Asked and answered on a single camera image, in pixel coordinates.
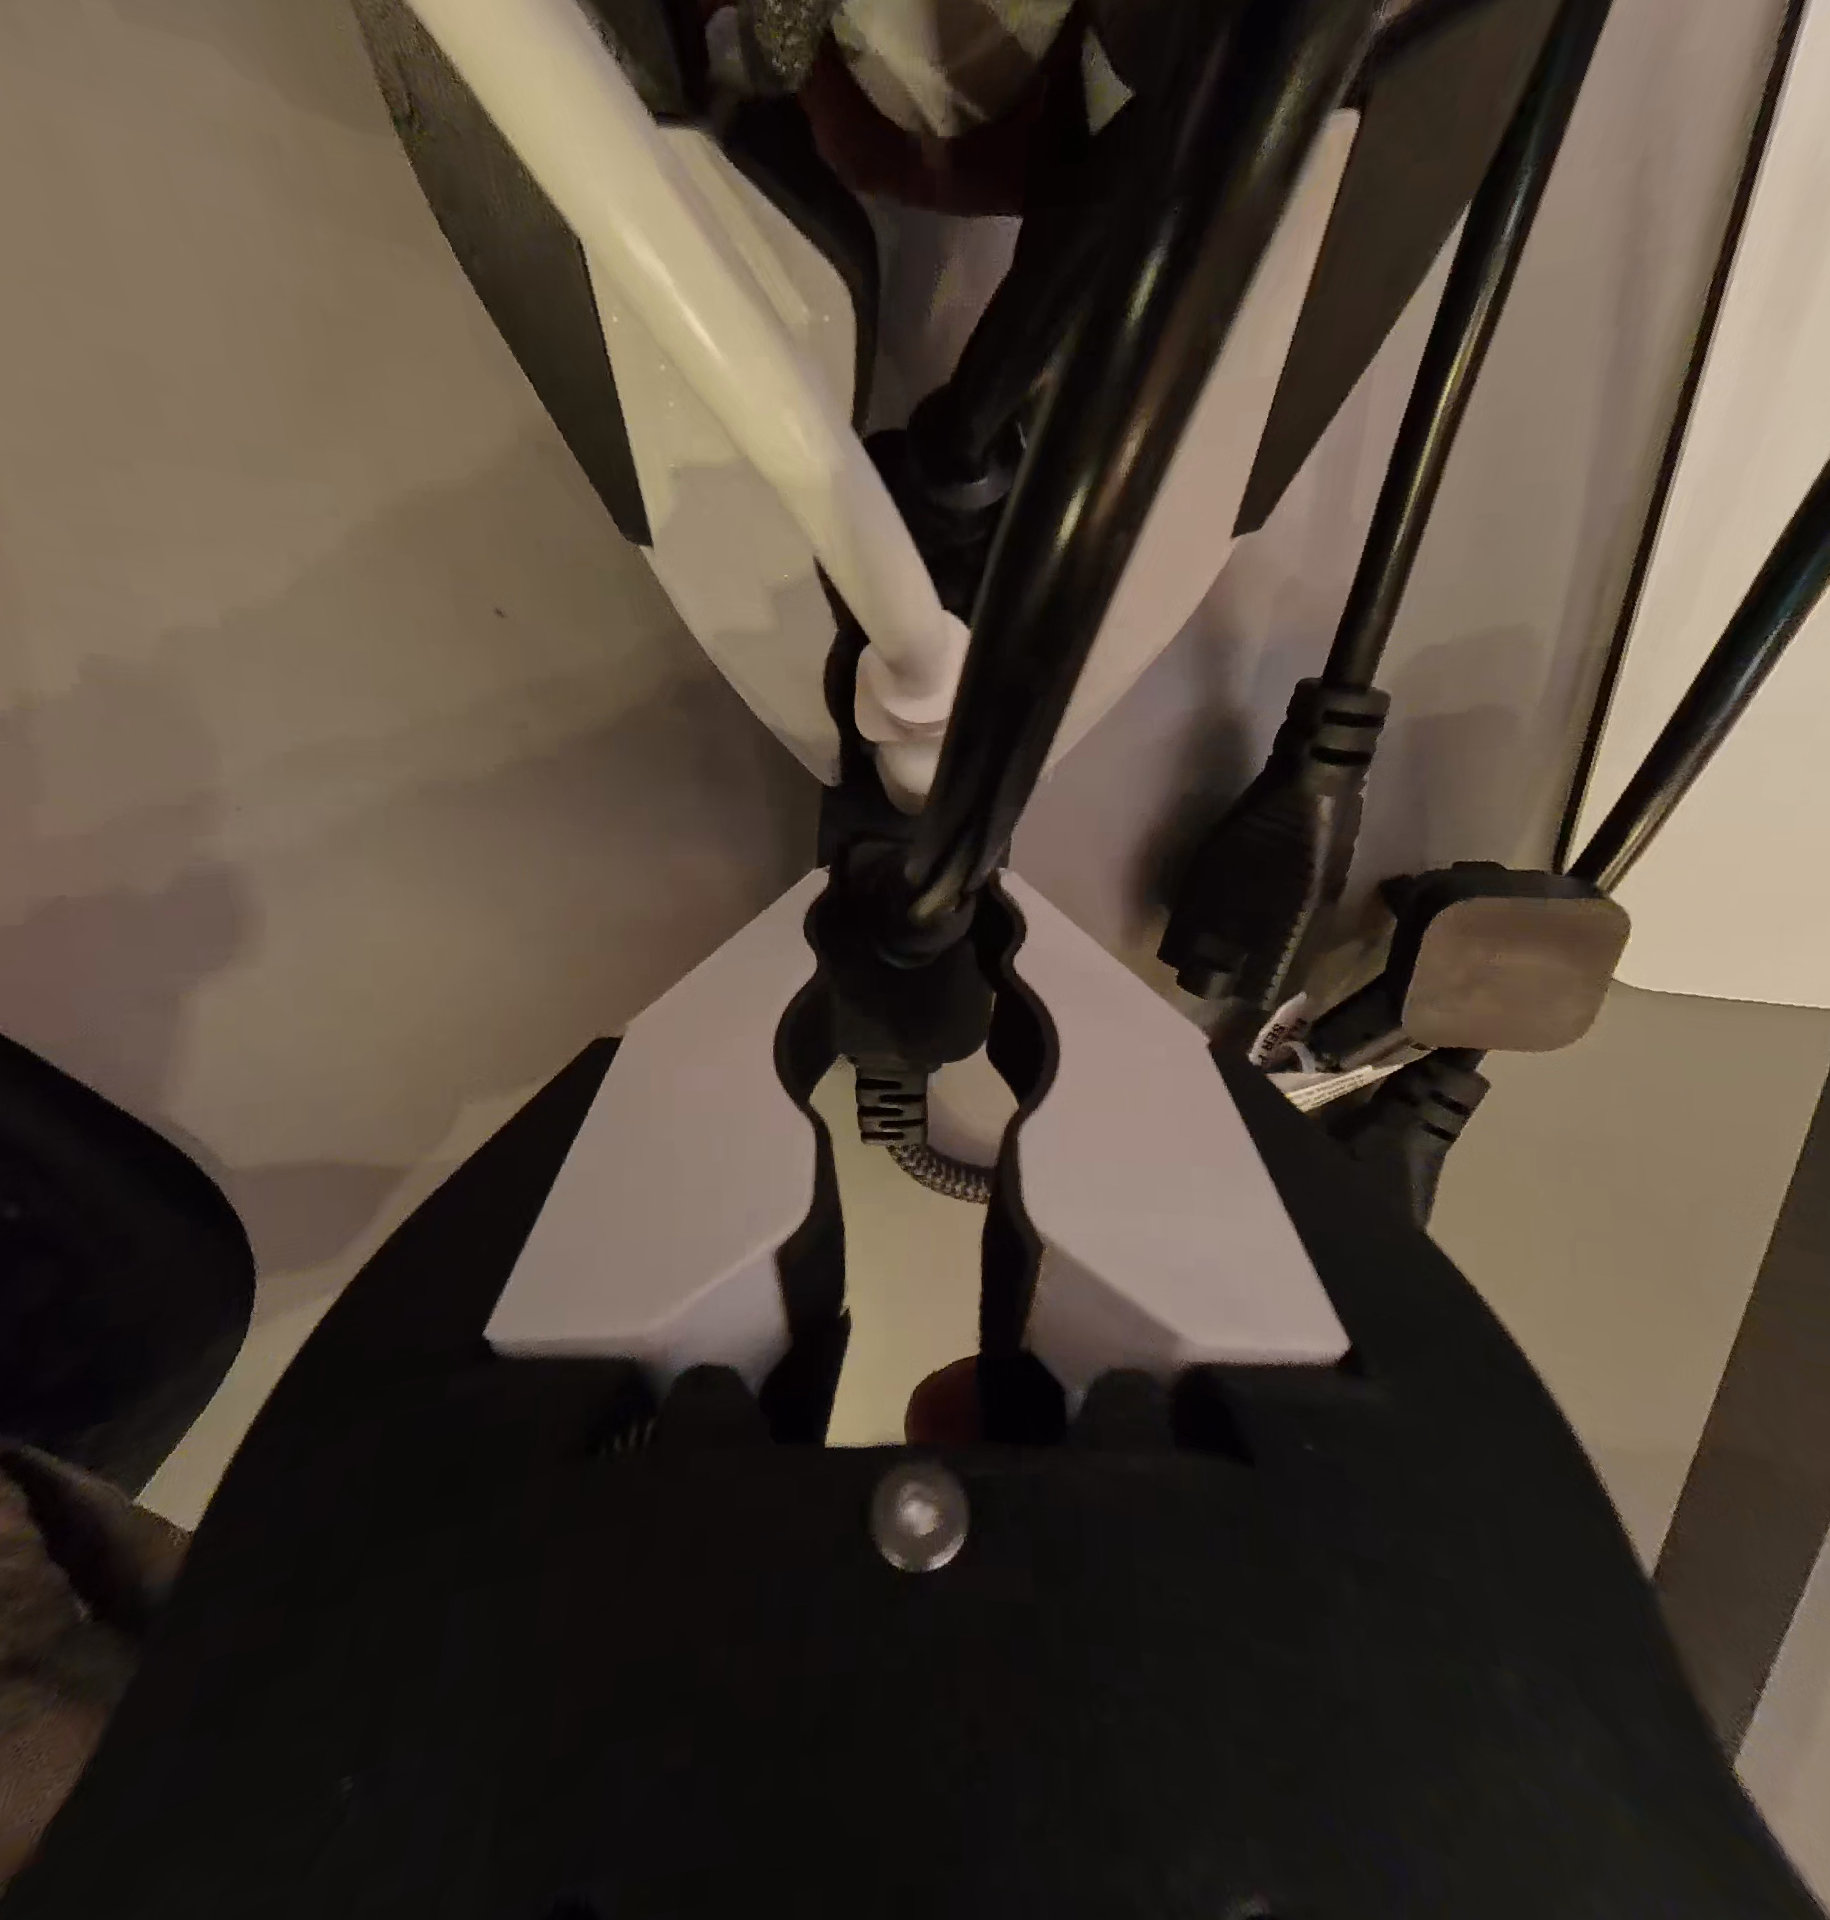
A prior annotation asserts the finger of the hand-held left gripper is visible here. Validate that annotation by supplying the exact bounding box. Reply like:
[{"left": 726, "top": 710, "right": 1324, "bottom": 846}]
[
  {"left": 1035, "top": 108, "right": 1363, "bottom": 773},
  {"left": 578, "top": 127, "right": 863, "bottom": 788}
]

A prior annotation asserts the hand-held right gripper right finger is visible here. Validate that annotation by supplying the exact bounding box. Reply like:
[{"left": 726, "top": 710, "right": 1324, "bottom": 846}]
[{"left": 980, "top": 872, "right": 1352, "bottom": 1444}]

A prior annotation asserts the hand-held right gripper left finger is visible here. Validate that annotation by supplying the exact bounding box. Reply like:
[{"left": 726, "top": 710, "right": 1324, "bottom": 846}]
[{"left": 483, "top": 867, "right": 858, "bottom": 1444}]

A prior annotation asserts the black power cord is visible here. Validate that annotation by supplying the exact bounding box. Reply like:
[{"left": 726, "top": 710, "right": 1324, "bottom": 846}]
[
  {"left": 946, "top": 0, "right": 1830, "bottom": 890},
  {"left": 915, "top": 0, "right": 1614, "bottom": 903}
]

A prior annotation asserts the white power cord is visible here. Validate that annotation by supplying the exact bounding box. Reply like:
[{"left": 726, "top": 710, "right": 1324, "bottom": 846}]
[{"left": 396, "top": 0, "right": 953, "bottom": 707}]

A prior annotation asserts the white power plug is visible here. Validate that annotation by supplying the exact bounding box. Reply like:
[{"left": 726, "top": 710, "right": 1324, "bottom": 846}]
[{"left": 854, "top": 621, "right": 965, "bottom": 803}]

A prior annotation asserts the black braided strip cable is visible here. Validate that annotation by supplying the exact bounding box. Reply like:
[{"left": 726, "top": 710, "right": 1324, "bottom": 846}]
[{"left": 846, "top": 1049, "right": 999, "bottom": 1208}]

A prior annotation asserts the black power plug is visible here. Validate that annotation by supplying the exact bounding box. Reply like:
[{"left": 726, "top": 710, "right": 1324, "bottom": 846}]
[
  {"left": 871, "top": 382, "right": 1028, "bottom": 528},
  {"left": 840, "top": 831, "right": 1007, "bottom": 969}
]

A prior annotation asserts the black cord connector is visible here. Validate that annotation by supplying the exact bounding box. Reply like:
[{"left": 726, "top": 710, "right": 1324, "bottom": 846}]
[
  {"left": 1155, "top": 678, "right": 1395, "bottom": 999},
  {"left": 1351, "top": 1049, "right": 1493, "bottom": 1232}
]

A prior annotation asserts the black flat strip plug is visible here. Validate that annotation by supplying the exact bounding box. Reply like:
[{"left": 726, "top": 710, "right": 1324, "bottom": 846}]
[{"left": 1312, "top": 862, "right": 1635, "bottom": 1074}]

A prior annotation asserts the black mesh pad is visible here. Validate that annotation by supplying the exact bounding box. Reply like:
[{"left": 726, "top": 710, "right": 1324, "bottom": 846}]
[{"left": 0, "top": 1011, "right": 257, "bottom": 1488}]

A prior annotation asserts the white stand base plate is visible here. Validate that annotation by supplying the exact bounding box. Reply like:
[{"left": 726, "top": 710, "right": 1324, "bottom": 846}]
[{"left": 1552, "top": 0, "right": 1830, "bottom": 1014}]

